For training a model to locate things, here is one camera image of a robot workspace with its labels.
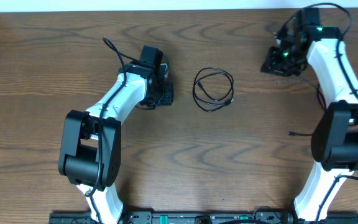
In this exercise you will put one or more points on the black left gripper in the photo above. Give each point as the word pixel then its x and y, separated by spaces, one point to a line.
pixel 168 99

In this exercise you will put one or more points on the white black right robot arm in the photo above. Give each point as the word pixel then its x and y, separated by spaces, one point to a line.
pixel 334 142

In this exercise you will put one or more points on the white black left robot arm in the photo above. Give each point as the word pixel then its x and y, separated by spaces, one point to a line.
pixel 90 153

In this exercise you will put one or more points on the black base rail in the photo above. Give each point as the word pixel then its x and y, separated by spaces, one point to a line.
pixel 142 217

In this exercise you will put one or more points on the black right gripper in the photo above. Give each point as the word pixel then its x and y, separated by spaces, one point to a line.
pixel 272 66

